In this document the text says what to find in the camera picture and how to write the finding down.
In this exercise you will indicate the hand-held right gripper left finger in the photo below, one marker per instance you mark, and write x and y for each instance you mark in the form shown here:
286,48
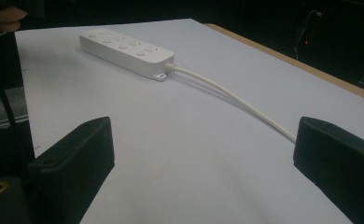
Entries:
74,161

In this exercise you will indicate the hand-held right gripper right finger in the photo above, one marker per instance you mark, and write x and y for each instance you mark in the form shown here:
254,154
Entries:
342,161

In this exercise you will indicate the white table cover sheet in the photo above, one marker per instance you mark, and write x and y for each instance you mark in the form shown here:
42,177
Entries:
183,130

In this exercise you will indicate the white power strip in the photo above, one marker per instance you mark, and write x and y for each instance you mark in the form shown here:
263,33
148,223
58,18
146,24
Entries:
130,55

